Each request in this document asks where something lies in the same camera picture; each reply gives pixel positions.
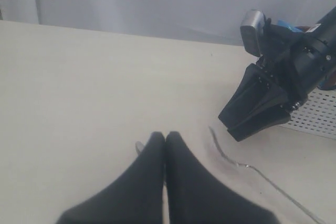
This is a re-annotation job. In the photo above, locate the blue snack packet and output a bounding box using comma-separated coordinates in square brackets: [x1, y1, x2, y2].
[277, 20, 303, 33]

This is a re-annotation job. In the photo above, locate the brown round plate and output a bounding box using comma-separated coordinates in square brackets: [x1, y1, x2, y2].
[297, 26, 312, 33]

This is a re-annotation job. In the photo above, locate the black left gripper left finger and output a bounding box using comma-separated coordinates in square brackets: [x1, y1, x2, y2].
[58, 132, 165, 223]

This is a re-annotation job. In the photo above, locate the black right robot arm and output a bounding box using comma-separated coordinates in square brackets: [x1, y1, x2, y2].
[218, 9, 335, 142]

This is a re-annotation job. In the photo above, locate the silver table knife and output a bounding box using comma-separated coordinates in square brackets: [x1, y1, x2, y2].
[135, 141, 145, 155]

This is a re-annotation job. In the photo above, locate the white perforated plastic basket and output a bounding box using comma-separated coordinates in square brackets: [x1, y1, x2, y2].
[282, 73, 336, 139]

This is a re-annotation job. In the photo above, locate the silver spoon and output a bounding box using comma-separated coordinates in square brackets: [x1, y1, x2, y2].
[208, 126, 326, 224]

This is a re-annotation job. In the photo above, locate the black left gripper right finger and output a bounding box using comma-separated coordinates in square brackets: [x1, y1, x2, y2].
[165, 132, 279, 223]

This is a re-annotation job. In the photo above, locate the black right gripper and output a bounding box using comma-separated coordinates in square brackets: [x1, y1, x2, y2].
[218, 18, 335, 142]

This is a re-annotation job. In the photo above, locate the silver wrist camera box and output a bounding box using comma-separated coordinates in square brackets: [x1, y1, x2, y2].
[240, 9, 266, 57]

